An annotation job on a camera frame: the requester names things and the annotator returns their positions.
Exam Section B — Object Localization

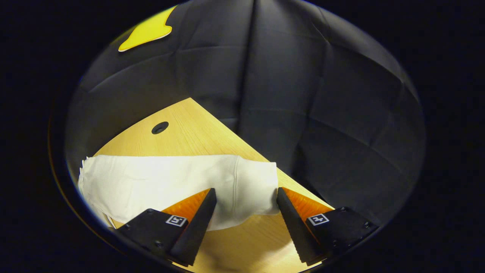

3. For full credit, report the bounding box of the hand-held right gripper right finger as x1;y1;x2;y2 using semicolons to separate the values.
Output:
276;187;379;266

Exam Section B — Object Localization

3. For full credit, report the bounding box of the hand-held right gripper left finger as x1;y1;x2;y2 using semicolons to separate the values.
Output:
114;188;217;267

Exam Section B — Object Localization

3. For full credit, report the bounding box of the white hooded sweatshirt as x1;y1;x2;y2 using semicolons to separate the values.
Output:
78;154;280;231

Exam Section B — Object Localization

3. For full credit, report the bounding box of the black backdrop cloth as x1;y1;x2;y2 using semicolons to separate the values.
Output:
64;0;427;228

